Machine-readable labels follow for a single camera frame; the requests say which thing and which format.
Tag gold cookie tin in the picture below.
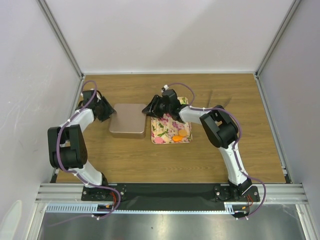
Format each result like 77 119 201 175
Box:
110 130 146 139

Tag metal tongs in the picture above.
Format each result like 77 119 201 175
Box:
206 90 232 108

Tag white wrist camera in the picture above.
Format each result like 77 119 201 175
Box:
161 84 170 93

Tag pink round cookie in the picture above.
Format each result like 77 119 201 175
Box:
154 137 164 144

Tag floral serving tray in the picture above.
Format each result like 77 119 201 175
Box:
150 113 193 144

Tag grey slotted cable duct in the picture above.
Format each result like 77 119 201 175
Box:
45 202 249 216

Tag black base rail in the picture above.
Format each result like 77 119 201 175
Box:
82 182 261 211

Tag tan round sandwich cookie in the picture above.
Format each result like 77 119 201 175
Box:
178 129 188 137

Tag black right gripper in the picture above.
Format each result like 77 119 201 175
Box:
142 95 172 120

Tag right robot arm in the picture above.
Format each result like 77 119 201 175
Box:
142 89 252 201

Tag pink tin lid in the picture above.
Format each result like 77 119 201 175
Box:
109 103 147 132

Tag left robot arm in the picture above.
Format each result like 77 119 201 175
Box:
47 89 126 203

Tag orange leaf cookie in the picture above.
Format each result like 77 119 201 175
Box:
172 135 184 143

